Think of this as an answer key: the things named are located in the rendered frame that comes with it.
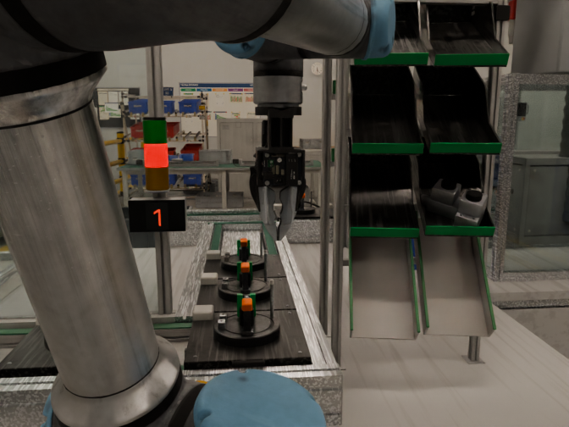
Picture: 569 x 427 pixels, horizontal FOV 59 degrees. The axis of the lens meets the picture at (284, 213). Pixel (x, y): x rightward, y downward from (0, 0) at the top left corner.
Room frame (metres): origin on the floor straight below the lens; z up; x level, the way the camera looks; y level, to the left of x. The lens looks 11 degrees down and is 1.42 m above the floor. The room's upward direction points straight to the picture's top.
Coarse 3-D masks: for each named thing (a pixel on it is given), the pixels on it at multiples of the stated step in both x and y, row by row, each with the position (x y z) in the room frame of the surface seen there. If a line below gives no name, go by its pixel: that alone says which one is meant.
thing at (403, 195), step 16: (352, 160) 1.19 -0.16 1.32; (368, 160) 1.19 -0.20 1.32; (384, 160) 1.19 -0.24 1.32; (400, 160) 1.18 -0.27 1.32; (352, 176) 1.15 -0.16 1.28; (368, 176) 1.14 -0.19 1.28; (384, 176) 1.14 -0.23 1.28; (400, 176) 1.14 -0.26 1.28; (352, 192) 1.09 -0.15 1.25; (368, 192) 1.08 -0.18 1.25; (384, 192) 1.08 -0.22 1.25; (400, 192) 1.08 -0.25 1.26; (352, 208) 1.03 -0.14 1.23; (368, 208) 1.03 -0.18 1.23; (384, 208) 1.03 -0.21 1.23; (400, 208) 1.03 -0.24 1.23; (352, 224) 0.98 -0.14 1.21; (368, 224) 0.98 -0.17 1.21; (384, 224) 0.98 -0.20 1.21; (400, 224) 0.98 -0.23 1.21; (416, 224) 0.95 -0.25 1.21
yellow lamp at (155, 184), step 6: (150, 168) 1.08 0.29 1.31; (156, 168) 1.07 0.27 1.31; (162, 168) 1.08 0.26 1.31; (150, 174) 1.07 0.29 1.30; (156, 174) 1.07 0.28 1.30; (162, 174) 1.08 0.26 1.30; (150, 180) 1.08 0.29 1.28; (156, 180) 1.07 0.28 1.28; (162, 180) 1.08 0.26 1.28; (168, 180) 1.10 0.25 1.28; (150, 186) 1.08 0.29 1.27; (156, 186) 1.07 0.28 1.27; (162, 186) 1.08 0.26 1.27; (168, 186) 1.10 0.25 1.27
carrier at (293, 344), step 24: (240, 312) 0.99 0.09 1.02; (264, 312) 1.11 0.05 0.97; (288, 312) 1.10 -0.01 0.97; (192, 336) 0.97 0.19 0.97; (216, 336) 0.96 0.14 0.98; (240, 336) 0.93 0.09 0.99; (264, 336) 0.94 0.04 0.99; (288, 336) 0.97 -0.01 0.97; (192, 360) 0.87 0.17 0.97; (216, 360) 0.87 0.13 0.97; (240, 360) 0.87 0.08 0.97; (264, 360) 0.88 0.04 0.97; (288, 360) 0.88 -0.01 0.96
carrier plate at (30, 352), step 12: (36, 336) 0.97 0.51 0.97; (24, 348) 0.92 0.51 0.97; (36, 348) 0.92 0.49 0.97; (12, 360) 0.87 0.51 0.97; (24, 360) 0.87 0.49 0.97; (36, 360) 0.87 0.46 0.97; (48, 360) 0.87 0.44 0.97; (0, 372) 0.84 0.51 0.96; (12, 372) 0.84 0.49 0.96; (24, 372) 0.84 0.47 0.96; (36, 372) 0.84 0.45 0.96; (48, 372) 0.85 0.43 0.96
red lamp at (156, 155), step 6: (144, 144) 1.09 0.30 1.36; (150, 144) 1.08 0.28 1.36; (156, 144) 1.08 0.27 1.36; (162, 144) 1.08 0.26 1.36; (144, 150) 1.09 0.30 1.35; (150, 150) 1.07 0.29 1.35; (156, 150) 1.07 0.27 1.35; (162, 150) 1.08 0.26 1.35; (144, 156) 1.09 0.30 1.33; (150, 156) 1.07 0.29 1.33; (156, 156) 1.07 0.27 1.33; (162, 156) 1.08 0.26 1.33; (150, 162) 1.07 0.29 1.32; (156, 162) 1.07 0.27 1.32; (162, 162) 1.08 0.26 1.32
